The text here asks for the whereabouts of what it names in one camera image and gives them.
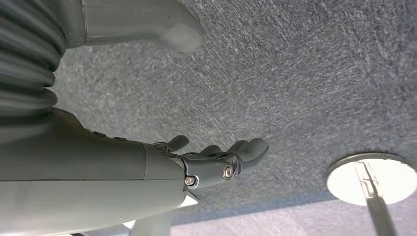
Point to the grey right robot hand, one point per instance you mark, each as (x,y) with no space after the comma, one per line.
(81,179)

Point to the white table leg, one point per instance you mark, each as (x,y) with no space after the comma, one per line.
(151,224)

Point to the round white base plate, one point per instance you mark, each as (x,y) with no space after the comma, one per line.
(397,182)

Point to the metal pole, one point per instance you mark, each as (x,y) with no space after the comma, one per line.
(381,211)

